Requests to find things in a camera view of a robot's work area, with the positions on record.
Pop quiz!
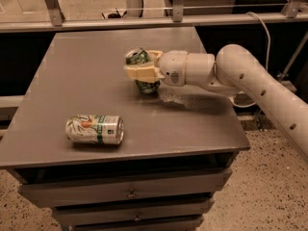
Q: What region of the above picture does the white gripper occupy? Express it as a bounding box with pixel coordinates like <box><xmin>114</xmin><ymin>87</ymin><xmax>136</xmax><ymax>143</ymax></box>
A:
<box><xmin>124</xmin><ymin>50</ymin><xmax>188</xmax><ymax>87</ymax></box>

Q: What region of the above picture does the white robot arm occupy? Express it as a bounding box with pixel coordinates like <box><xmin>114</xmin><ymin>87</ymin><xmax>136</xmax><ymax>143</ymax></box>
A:
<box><xmin>124</xmin><ymin>44</ymin><xmax>308</xmax><ymax>160</ymax></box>

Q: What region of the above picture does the white green soda can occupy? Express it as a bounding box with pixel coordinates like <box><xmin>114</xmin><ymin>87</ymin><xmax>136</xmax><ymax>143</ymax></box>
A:
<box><xmin>65</xmin><ymin>115</ymin><xmax>124</xmax><ymax>145</ymax></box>

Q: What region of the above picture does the grey drawer cabinet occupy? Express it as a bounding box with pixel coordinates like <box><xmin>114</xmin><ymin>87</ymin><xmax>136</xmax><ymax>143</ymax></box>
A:
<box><xmin>0</xmin><ymin>26</ymin><xmax>251</xmax><ymax>231</ymax></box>

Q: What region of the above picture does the top drawer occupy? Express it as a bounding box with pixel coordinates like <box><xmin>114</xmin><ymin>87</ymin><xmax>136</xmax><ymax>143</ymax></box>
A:
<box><xmin>18</xmin><ymin>167</ymin><xmax>232</xmax><ymax>208</ymax></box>

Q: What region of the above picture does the drawer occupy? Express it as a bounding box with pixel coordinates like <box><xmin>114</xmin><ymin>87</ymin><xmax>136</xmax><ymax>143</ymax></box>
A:
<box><xmin>53</xmin><ymin>197</ymin><xmax>215</xmax><ymax>225</ymax></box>
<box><xmin>18</xmin><ymin>167</ymin><xmax>232</xmax><ymax>208</ymax></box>
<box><xmin>61</xmin><ymin>215</ymin><xmax>203</xmax><ymax>231</ymax></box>

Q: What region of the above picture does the middle drawer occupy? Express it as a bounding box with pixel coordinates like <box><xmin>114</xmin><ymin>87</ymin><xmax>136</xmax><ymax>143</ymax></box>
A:
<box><xmin>53</xmin><ymin>197</ymin><xmax>215</xmax><ymax>225</ymax></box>

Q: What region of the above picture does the bottom drawer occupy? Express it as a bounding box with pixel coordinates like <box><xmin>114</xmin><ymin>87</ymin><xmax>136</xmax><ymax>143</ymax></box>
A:
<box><xmin>61</xmin><ymin>215</ymin><xmax>203</xmax><ymax>231</ymax></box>

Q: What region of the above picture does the white cable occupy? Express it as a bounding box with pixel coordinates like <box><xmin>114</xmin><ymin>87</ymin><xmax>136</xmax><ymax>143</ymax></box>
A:
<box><xmin>228</xmin><ymin>11</ymin><xmax>271</xmax><ymax>109</ymax></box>

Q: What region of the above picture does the metal railing frame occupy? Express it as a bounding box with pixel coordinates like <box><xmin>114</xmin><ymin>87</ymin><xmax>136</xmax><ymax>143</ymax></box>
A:
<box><xmin>0</xmin><ymin>0</ymin><xmax>308</xmax><ymax>33</ymax></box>

